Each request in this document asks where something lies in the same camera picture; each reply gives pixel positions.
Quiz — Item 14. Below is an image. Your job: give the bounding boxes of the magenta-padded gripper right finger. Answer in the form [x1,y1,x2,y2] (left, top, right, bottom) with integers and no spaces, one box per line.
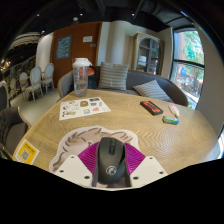
[123,142,168,188]

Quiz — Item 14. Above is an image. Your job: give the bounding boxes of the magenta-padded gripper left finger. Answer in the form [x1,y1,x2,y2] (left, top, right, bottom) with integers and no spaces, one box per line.
[53,142,101,187]

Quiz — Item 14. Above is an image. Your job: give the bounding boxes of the black computer mouse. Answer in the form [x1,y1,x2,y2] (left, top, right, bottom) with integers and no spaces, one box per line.
[92,136,132,188]

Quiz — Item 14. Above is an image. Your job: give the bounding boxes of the yellow square sticker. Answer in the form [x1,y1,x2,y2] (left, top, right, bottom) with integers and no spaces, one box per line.
[12,138,40,166]

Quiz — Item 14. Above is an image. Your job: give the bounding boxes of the small green pack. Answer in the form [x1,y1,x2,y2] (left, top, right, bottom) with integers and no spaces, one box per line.
[162,115,180,126]

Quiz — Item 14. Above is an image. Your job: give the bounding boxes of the white sticker sheet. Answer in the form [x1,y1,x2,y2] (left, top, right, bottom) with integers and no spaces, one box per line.
[58,96,112,121]

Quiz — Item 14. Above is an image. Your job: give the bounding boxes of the white tube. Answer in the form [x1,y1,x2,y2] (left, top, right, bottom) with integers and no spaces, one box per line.
[167,102,180,118]

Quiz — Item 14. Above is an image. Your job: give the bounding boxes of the dark grey armchair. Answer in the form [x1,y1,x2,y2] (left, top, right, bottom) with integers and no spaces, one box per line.
[0,106,31,158]

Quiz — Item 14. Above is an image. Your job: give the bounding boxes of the striped flat-lying cushion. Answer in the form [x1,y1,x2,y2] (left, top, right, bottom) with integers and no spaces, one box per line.
[132,79,174,103]

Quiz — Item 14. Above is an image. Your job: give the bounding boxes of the grey curved sofa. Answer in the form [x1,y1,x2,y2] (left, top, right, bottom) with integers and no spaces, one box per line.
[57,68,189,108]

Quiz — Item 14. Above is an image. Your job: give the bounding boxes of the clear white-lidded shaker bottle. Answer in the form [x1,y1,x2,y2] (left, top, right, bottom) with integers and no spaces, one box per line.
[72,57,93,98]

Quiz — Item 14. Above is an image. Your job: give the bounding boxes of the group of white chairs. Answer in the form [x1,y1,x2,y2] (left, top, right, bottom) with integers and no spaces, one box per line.
[0,63,55,111]

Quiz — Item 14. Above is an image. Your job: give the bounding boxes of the orange-topped round side table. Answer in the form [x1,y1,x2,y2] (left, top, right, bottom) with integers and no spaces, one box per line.
[87,65,98,90]

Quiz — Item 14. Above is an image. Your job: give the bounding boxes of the striped upright cushion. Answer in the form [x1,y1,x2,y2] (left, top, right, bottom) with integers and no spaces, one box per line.
[97,61,130,91]

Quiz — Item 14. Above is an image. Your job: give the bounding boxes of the black-framed window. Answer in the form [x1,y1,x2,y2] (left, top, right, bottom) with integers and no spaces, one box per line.
[169,28,206,110]

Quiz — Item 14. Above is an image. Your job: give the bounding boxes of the arched glass-door cabinet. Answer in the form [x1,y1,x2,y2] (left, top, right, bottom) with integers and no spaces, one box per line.
[132,31,164,76]

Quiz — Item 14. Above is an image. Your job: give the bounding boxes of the orange wooden door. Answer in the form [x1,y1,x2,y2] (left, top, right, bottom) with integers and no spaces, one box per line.
[49,21,103,90]

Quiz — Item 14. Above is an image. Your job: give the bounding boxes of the blue poster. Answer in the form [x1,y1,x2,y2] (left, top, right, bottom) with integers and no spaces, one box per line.
[55,35,73,60]

